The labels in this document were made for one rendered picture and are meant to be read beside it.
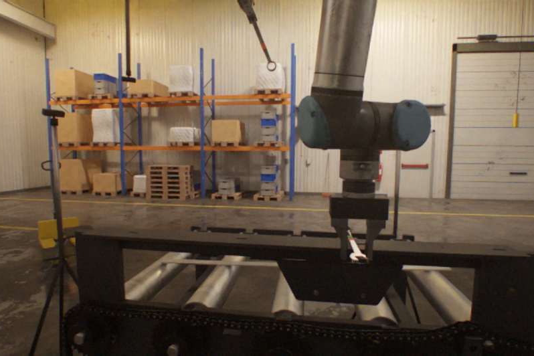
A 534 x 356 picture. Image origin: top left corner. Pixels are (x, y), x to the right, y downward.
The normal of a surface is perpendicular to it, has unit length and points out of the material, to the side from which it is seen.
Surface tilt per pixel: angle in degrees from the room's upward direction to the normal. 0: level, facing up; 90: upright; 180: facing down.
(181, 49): 90
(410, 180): 90
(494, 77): 90
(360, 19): 106
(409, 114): 90
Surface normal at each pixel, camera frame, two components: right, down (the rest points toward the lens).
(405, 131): 0.34, 0.08
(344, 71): -0.05, 0.34
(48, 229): 0.70, 0.07
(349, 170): -0.69, 0.06
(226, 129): -0.15, 0.08
